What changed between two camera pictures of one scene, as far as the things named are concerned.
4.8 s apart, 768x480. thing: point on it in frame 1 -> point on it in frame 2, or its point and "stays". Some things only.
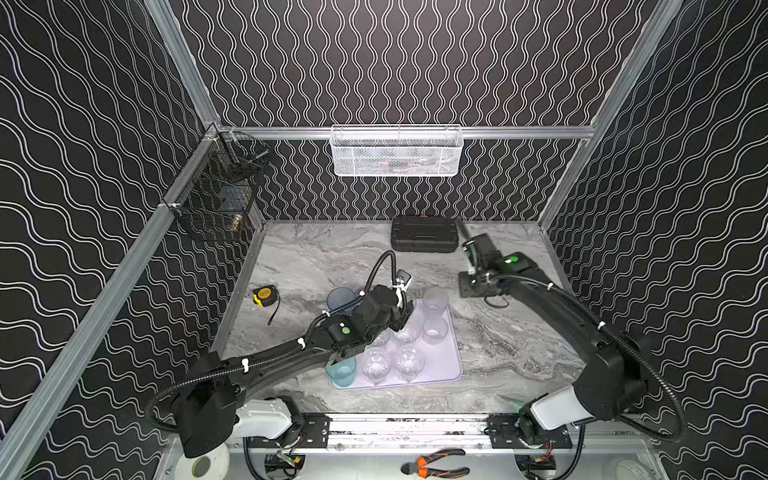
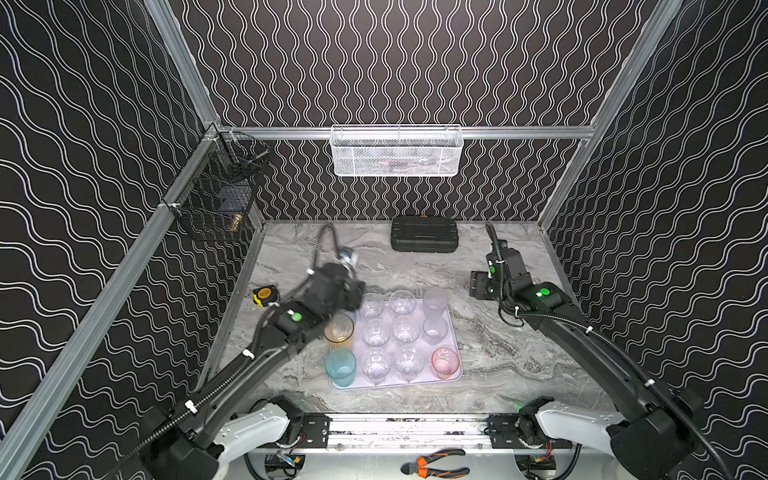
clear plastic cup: [408, 334] stays
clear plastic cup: [376, 364] stays
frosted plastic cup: [434, 330] stays
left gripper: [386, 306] -> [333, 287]
